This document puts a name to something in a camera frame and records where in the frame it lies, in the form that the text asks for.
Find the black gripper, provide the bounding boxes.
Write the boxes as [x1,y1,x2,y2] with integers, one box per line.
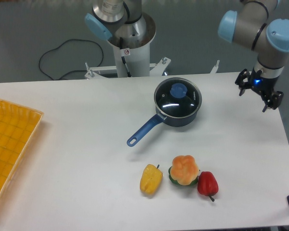
[235,69,284,112]

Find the glass lid with blue knob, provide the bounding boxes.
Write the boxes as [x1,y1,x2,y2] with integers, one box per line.
[154,77,202,119]

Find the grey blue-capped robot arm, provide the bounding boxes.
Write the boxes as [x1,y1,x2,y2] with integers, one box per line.
[84,0,289,109]

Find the dark blue saucepan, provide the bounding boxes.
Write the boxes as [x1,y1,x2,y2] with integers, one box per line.
[127,107,197,147]

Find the red toy bell pepper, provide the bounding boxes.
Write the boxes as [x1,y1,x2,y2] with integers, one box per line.
[197,171,219,202]

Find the orange toy flower vegetable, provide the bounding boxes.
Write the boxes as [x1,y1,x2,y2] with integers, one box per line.
[168,155,200,186]

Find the yellow toy bell pepper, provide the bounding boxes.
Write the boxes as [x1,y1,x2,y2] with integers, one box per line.
[140,164,163,195]

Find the yellow woven basket tray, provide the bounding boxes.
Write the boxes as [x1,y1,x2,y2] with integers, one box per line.
[0,99,44,198]

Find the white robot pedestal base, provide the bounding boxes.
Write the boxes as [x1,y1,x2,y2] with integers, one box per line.
[85,13,171,79]

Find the black floor cable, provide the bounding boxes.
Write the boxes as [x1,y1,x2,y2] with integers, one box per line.
[39,38,104,81]

